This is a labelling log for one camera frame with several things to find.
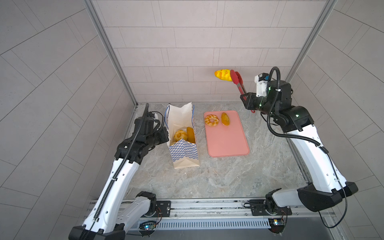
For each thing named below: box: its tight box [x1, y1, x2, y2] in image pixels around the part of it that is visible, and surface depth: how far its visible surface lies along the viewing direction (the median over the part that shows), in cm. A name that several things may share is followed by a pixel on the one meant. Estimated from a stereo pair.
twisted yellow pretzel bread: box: [205, 114, 220, 127], surface depth 106 cm
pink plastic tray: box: [204, 110, 250, 158], surface depth 99 cm
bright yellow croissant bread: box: [214, 69, 233, 82], surface depth 74 cm
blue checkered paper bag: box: [164, 102, 200, 169], surface depth 82 cm
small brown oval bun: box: [221, 112, 230, 126], surface depth 104 cm
